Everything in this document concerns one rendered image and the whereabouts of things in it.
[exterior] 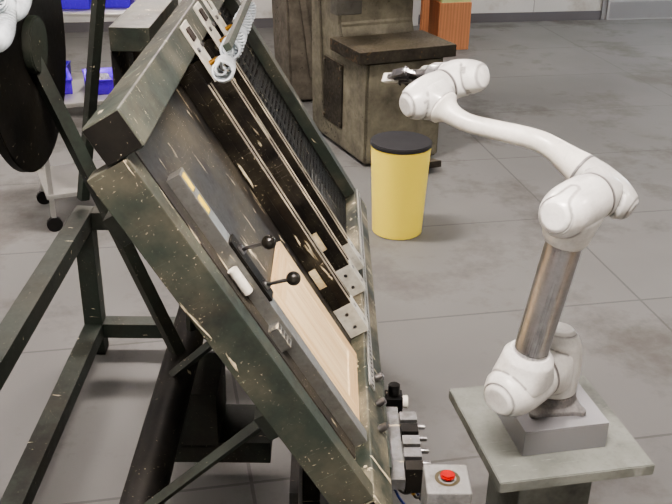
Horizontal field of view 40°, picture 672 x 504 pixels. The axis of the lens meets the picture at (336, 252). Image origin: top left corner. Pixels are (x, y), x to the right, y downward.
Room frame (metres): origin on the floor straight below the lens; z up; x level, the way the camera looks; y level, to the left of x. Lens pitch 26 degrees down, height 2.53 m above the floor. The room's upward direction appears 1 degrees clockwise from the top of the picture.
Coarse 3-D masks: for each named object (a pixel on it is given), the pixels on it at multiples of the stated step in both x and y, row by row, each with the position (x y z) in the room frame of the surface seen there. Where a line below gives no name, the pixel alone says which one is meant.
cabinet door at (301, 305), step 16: (288, 256) 2.58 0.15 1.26; (272, 272) 2.40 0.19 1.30; (288, 272) 2.49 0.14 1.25; (272, 288) 2.29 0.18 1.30; (288, 288) 2.40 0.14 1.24; (304, 288) 2.54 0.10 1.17; (288, 304) 2.31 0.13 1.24; (304, 304) 2.44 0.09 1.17; (320, 304) 2.57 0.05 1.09; (304, 320) 2.35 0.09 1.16; (320, 320) 2.48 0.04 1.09; (304, 336) 2.26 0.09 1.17; (320, 336) 2.39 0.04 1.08; (336, 336) 2.53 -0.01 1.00; (320, 352) 2.30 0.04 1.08; (336, 352) 2.43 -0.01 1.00; (352, 352) 2.57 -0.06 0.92; (336, 368) 2.34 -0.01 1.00; (352, 368) 2.47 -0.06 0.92; (336, 384) 2.25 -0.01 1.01; (352, 384) 2.37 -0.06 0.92; (352, 400) 2.28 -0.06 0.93
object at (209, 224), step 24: (192, 192) 2.11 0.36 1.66; (192, 216) 2.11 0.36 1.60; (216, 216) 2.16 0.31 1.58; (216, 240) 2.11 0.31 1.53; (240, 264) 2.11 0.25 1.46; (264, 312) 2.11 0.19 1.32; (312, 360) 2.13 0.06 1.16; (312, 384) 2.12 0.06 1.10; (336, 408) 2.12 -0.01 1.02; (360, 432) 2.12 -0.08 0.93
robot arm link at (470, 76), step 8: (448, 64) 2.67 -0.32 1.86; (456, 64) 2.65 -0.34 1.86; (464, 64) 2.64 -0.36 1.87; (472, 64) 2.63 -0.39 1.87; (480, 64) 2.63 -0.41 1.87; (448, 72) 2.62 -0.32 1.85; (456, 72) 2.63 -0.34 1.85; (464, 72) 2.62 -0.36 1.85; (472, 72) 2.61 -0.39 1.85; (480, 72) 2.62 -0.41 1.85; (488, 72) 2.64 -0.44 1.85; (456, 80) 2.61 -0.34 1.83; (464, 80) 2.61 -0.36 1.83; (472, 80) 2.60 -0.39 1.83; (480, 80) 2.61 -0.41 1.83; (488, 80) 2.63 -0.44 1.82; (456, 88) 2.60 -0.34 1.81; (464, 88) 2.62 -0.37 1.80; (472, 88) 2.61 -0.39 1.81; (480, 88) 2.61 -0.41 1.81; (464, 96) 2.64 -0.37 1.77
